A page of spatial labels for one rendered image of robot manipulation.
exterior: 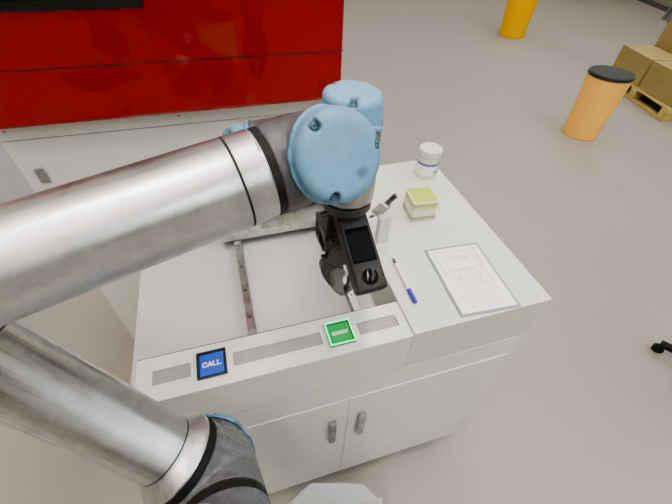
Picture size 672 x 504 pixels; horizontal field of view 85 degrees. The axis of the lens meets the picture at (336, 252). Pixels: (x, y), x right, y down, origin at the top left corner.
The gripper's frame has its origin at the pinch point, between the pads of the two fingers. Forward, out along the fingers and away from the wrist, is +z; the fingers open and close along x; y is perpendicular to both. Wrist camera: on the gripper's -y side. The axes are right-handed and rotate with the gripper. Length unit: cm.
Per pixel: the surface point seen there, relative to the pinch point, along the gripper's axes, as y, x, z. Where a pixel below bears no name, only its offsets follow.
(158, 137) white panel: 59, 32, -4
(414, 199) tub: 30.8, -29.7, 7.4
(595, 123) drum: 192, -300, 93
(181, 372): 0.9, 31.8, 15.0
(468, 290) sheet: 3.4, -32.0, 13.8
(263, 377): -3.9, 16.9, 15.8
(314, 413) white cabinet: -4.2, 7.1, 40.2
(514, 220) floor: 111, -165, 111
